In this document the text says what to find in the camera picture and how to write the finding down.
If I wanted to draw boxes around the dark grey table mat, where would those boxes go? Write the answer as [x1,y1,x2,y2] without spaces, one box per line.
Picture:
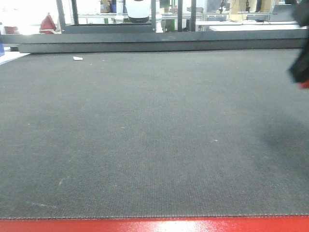
[0,49,309,218]

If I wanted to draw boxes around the red pyramid-shaped object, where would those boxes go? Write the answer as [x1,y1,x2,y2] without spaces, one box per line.
[39,13,56,34]

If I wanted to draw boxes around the black metal frame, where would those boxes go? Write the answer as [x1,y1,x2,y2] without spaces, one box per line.
[0,0,308,53]

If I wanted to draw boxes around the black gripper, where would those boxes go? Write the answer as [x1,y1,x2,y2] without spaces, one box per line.
[289,0,309,84]

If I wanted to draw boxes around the red magnetic cube block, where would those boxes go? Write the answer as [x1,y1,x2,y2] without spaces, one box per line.
[299,80,309,89]

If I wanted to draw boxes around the white background table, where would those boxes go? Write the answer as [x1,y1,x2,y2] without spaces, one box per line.
[196,20,308,31]

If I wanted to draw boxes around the white robot torso background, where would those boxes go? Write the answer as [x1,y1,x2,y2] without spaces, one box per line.
[115,0,164,33]

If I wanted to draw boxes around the dark red box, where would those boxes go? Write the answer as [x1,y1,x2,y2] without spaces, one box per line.
[4,26,20,34]

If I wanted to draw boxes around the grey laptop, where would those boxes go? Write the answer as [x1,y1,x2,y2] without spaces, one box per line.
[269,4,295,22]

